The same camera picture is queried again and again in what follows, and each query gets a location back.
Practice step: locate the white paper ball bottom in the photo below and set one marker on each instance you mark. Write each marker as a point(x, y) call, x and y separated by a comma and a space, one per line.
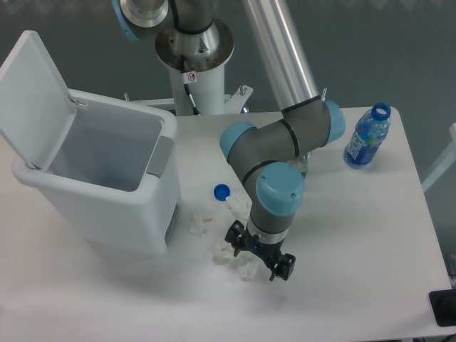
point(247, 266)

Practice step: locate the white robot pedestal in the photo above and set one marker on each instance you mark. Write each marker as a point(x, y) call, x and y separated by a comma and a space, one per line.
point(196, 63)

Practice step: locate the white paper ball lower left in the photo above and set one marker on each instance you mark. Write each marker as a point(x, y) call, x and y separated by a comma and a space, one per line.
point(223, 253)

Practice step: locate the white open trash bin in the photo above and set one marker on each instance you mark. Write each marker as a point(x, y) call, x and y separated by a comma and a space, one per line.
point(107, 165)

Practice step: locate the white paper ball top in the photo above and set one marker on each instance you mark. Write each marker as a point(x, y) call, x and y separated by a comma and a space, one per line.
point(239, 204)

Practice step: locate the blue bottle cap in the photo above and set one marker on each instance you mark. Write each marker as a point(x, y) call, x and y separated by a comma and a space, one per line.
point(221, 192)

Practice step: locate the blue plastic drink bottle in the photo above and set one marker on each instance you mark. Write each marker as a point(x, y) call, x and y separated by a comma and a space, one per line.
point(369, 133)

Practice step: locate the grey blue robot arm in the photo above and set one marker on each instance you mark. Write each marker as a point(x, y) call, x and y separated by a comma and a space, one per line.
point(258, 156)

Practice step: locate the white paper ball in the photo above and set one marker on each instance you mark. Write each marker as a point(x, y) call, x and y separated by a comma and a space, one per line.
point(247, 266)
point(199, 223)
point(223, 253)
point(239, 204)

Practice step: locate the white frame at right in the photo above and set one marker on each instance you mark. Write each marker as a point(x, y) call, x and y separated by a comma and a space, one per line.
point(441, 164)

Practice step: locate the black device at edge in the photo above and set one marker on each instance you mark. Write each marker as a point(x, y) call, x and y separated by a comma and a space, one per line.
point(443, 307)

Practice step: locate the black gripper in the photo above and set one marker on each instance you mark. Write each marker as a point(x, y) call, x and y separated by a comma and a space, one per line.
point(281, 265)

